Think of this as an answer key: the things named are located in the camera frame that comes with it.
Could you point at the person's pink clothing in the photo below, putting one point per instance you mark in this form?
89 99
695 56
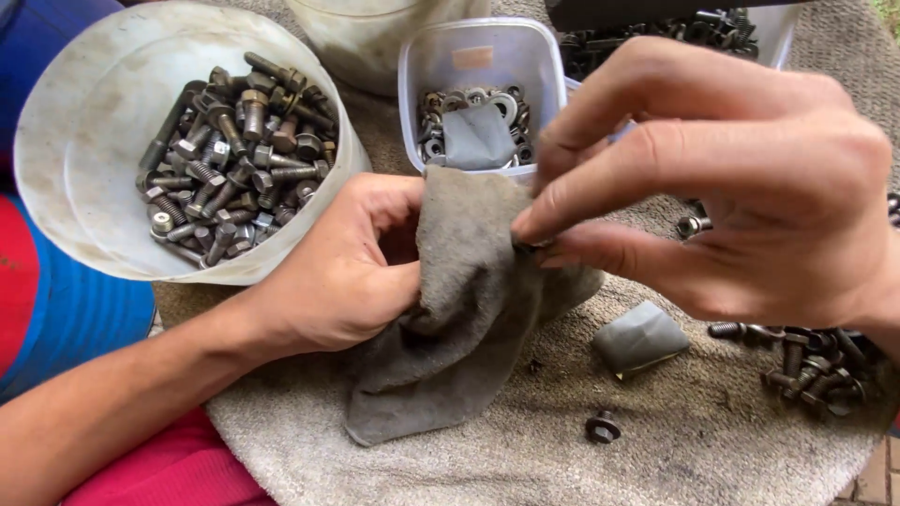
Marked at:
176 471

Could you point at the pile of steel bolts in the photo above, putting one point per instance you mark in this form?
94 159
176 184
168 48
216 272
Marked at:
239 161

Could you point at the clear square plastic container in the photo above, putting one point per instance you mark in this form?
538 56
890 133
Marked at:
478 56

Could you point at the blue and red plastic drum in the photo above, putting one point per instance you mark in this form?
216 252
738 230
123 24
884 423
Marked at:
77 302

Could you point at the person's left hand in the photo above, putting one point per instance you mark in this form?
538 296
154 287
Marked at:
323 281

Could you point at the black flanged nut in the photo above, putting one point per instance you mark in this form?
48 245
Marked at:
603 427

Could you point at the heap of dark bolts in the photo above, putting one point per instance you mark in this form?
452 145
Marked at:
808 369

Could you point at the white round plastic bucket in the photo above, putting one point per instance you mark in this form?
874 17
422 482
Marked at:
91 140

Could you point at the grey wiping cloth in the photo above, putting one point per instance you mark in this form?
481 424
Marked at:
464 309

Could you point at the grey folded packet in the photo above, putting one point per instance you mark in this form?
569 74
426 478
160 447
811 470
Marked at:
478 137
640 339

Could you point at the pile of metal washers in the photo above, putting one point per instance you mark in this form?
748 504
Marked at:
503 105

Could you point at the white plastic tub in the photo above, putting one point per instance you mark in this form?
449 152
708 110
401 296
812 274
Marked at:
365 42

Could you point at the heap of black bolts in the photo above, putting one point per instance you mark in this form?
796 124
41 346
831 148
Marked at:
654 39

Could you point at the single grey bolt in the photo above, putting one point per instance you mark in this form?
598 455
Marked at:
692 225

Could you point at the clear box with dark lid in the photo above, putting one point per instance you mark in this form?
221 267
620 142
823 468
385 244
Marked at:
773 31

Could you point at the person's right hand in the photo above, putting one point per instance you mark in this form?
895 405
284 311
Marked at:
759 204

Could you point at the beige carpet mat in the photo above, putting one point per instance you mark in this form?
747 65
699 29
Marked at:
562 464

